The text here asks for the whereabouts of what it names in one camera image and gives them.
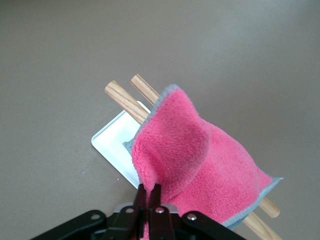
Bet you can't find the pink towel with grey trim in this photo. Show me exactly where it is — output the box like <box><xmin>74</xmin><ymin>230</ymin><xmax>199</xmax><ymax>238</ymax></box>
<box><xmin>121</xmin><ymin>84</ymin><xmax>284</xmax><ymax>240</ymax></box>

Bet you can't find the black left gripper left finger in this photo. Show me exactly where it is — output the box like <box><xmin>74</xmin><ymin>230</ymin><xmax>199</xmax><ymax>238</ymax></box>
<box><xmin>29</xmin><ymin>183</ymin><xmax>148</xmax><ymax>240</ymax></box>

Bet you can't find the brown table cover sheet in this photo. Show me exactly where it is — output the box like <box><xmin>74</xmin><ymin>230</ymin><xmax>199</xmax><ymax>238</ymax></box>
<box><xmin>0</xmin><ymin>0</ymin><xmax>320</xmax><ymax>240</ymax></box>

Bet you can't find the white rack with wooden bars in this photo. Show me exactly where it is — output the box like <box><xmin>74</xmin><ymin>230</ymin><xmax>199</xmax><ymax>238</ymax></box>
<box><xmin>91</xmin><ymin>74</ymin><xmax>283</xmax><ymax>240</ymax></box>

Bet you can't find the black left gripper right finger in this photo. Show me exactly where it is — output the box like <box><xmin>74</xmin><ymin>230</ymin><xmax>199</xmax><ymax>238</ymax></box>
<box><xmin>148</xmin><ymin>183</ymin><xmax>251</xmax><ymax>240</ymax></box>

